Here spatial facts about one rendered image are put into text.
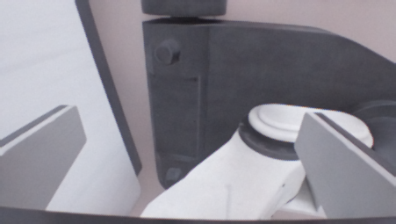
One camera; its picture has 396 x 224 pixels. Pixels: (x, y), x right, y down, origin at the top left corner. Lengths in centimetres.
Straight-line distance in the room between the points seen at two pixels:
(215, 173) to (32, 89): 41
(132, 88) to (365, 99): 68
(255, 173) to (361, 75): 32
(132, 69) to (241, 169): 54
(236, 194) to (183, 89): 28
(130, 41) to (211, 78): 34
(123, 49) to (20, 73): 34
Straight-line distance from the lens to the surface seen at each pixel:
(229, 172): 31
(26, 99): 52
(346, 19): 67
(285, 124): 35
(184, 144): 56
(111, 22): 74
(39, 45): 55
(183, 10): 43
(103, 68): 76
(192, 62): 44
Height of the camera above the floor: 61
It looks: 59 degrees down
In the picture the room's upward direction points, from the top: 156 degrees counter-clockwise
